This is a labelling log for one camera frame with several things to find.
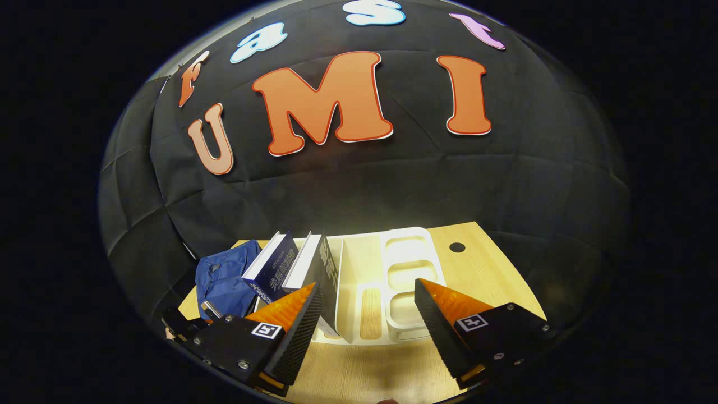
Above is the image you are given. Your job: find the black book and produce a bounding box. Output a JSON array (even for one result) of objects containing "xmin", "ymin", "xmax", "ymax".
[{"xmin": 282, "ymin": 232, "xmax": 341, "ymax": 337}]

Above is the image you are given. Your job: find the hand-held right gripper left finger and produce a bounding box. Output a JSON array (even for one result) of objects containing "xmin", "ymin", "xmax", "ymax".
[{"xmin": 188, "ymin": 282, "xmax": 325, "ymax": 396}]

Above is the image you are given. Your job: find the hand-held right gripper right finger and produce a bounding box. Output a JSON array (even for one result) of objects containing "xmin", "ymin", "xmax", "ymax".
[{"xmin": 414, "ymin": 278, "xmax": 559, "ymax": 391}]

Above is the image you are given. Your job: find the navy blue book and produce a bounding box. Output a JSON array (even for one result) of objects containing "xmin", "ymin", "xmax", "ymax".
[{"xmin": 241, "ymin": 231, "xmax": 300, "ymax": 305}]

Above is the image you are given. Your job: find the white bookshelf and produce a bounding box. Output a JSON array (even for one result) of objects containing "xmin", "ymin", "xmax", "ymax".
[{"xmin": 292, "ymin": 226, "xmax": 448, "ymax": 344}]

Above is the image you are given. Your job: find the blue schoolbag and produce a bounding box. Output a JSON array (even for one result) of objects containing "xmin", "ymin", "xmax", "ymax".
[{"xmin": 195, "ymin": 240, "xmax": 263, "ymax": 320}]

